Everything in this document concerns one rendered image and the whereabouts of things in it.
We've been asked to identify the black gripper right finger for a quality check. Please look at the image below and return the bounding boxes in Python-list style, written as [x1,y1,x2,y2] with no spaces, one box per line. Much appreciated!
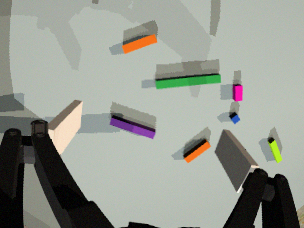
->
[215,129,300,228]

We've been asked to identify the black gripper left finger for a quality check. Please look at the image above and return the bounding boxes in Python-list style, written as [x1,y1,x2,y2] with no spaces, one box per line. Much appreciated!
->
[0,100,114,228]

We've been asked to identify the purple rod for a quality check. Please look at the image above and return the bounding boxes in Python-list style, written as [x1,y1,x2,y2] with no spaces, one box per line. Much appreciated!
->
[110,115,156,139]

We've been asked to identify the small blue cube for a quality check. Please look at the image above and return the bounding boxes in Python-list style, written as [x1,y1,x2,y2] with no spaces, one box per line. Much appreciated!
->
[229,112,240,124]

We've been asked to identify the orange rod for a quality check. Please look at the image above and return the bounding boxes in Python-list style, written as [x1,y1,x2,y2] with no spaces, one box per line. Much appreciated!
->
[183,139,211,163]
[122,34,157,54]

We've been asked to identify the magenta block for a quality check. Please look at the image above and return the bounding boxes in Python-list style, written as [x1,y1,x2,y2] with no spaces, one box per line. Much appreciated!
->
[233,84,242,101]

